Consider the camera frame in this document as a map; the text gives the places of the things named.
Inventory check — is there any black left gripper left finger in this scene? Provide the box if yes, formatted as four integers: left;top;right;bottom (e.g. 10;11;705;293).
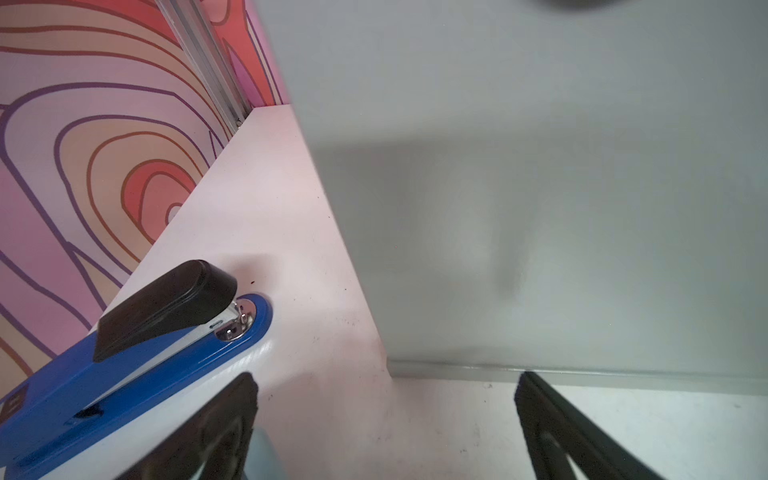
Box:
120;373;258;480

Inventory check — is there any aluminium frame post left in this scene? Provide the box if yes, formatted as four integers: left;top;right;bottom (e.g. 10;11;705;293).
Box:
156;0;252;132

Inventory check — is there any blue black stapler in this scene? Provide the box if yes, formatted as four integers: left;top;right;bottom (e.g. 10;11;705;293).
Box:
1;260;273;479

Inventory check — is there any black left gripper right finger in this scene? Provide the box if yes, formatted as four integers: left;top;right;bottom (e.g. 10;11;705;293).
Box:
514;371;660;479

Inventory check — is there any grey metal cabinet box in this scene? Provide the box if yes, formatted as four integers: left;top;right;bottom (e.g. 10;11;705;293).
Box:
255;1;767;394

